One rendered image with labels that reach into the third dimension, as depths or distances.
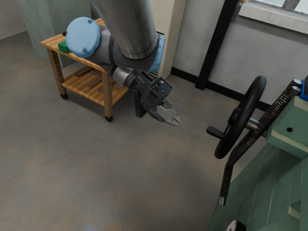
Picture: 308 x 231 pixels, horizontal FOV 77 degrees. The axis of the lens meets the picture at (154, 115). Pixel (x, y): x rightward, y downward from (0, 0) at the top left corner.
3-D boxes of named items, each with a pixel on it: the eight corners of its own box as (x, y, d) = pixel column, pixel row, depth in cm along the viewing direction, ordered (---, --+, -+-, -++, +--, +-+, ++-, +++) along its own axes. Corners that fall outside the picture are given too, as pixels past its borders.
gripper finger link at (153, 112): (162, 123, 58) (141, 103, 59) (160, 125, 59) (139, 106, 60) (170, 114, 61) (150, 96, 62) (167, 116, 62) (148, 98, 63)
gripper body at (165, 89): (162, 100, 54) (131, 72, 55) (150, 115, 61) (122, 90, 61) (175, 88, 59) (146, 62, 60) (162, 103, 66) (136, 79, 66)
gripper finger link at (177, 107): (189, 118, 58) (166, 97, 58) (178, 127, 62) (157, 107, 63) (193, 112, 60) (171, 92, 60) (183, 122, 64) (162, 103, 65)
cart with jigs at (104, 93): (103, 68, 214) (99, 4, 169) (148, 86, 200) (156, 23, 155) (57, 99, 171) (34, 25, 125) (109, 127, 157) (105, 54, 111)
